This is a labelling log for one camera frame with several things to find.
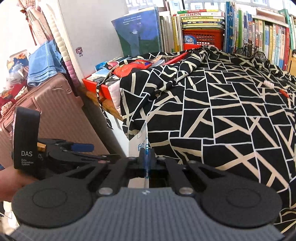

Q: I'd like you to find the white blue paper wrapper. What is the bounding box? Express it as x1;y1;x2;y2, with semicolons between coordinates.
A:
128;121;149;188

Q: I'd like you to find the row of upright books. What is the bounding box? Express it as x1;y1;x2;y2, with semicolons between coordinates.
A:
223;1;295;73

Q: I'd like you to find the stack of flat books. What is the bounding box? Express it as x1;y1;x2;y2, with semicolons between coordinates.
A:
176;9;226;29

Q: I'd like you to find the person's left hand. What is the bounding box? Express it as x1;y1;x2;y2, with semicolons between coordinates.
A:
0;166;37;202

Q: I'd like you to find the pink suitcase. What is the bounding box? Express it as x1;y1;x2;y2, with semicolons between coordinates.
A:
1;73;109;168

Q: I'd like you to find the red box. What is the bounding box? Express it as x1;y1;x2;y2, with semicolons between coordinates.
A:
82;51;187;100

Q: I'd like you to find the black white patterned cloth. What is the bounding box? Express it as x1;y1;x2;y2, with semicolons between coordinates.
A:
117;46;295;234

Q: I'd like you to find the red snack packet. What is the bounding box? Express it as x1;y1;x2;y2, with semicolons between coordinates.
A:
112;60;152;78

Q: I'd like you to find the blue towel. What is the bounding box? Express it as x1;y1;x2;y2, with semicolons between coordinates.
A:
27;40;66;87

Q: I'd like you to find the large blue book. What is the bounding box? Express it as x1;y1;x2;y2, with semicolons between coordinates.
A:
111;7;163;57

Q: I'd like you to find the red plastic basket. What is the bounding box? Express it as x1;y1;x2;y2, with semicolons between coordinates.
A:
182;29;224;50

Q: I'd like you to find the miniature black bicycle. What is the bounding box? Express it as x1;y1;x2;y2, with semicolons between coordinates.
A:
235;43;267;63

